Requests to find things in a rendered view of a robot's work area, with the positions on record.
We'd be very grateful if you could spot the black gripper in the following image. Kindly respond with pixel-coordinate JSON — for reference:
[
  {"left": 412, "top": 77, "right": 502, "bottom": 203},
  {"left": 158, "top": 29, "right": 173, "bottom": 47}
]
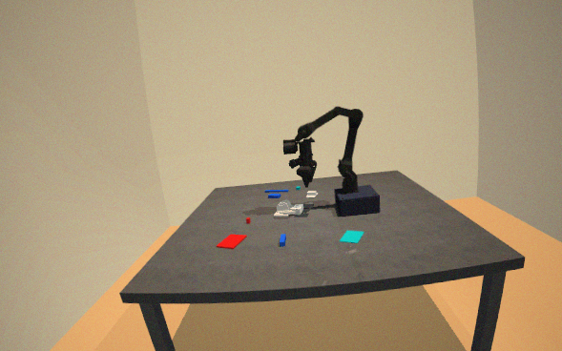
[{"left": 297, "top": 152, "right": 317, "bottom": 188}]

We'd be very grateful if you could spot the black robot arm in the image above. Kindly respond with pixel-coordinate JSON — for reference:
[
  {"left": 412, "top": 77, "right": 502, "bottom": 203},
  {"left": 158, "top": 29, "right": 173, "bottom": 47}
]
[{"left": 283, "top": 107, "right": 363, "bottom": 194}]

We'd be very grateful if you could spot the red flat rectangular plate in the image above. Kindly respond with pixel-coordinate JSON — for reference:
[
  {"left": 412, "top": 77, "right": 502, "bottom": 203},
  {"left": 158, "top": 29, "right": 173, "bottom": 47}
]
[{"left": 217, "top": 235, "right": 247, "bottom": 249}]

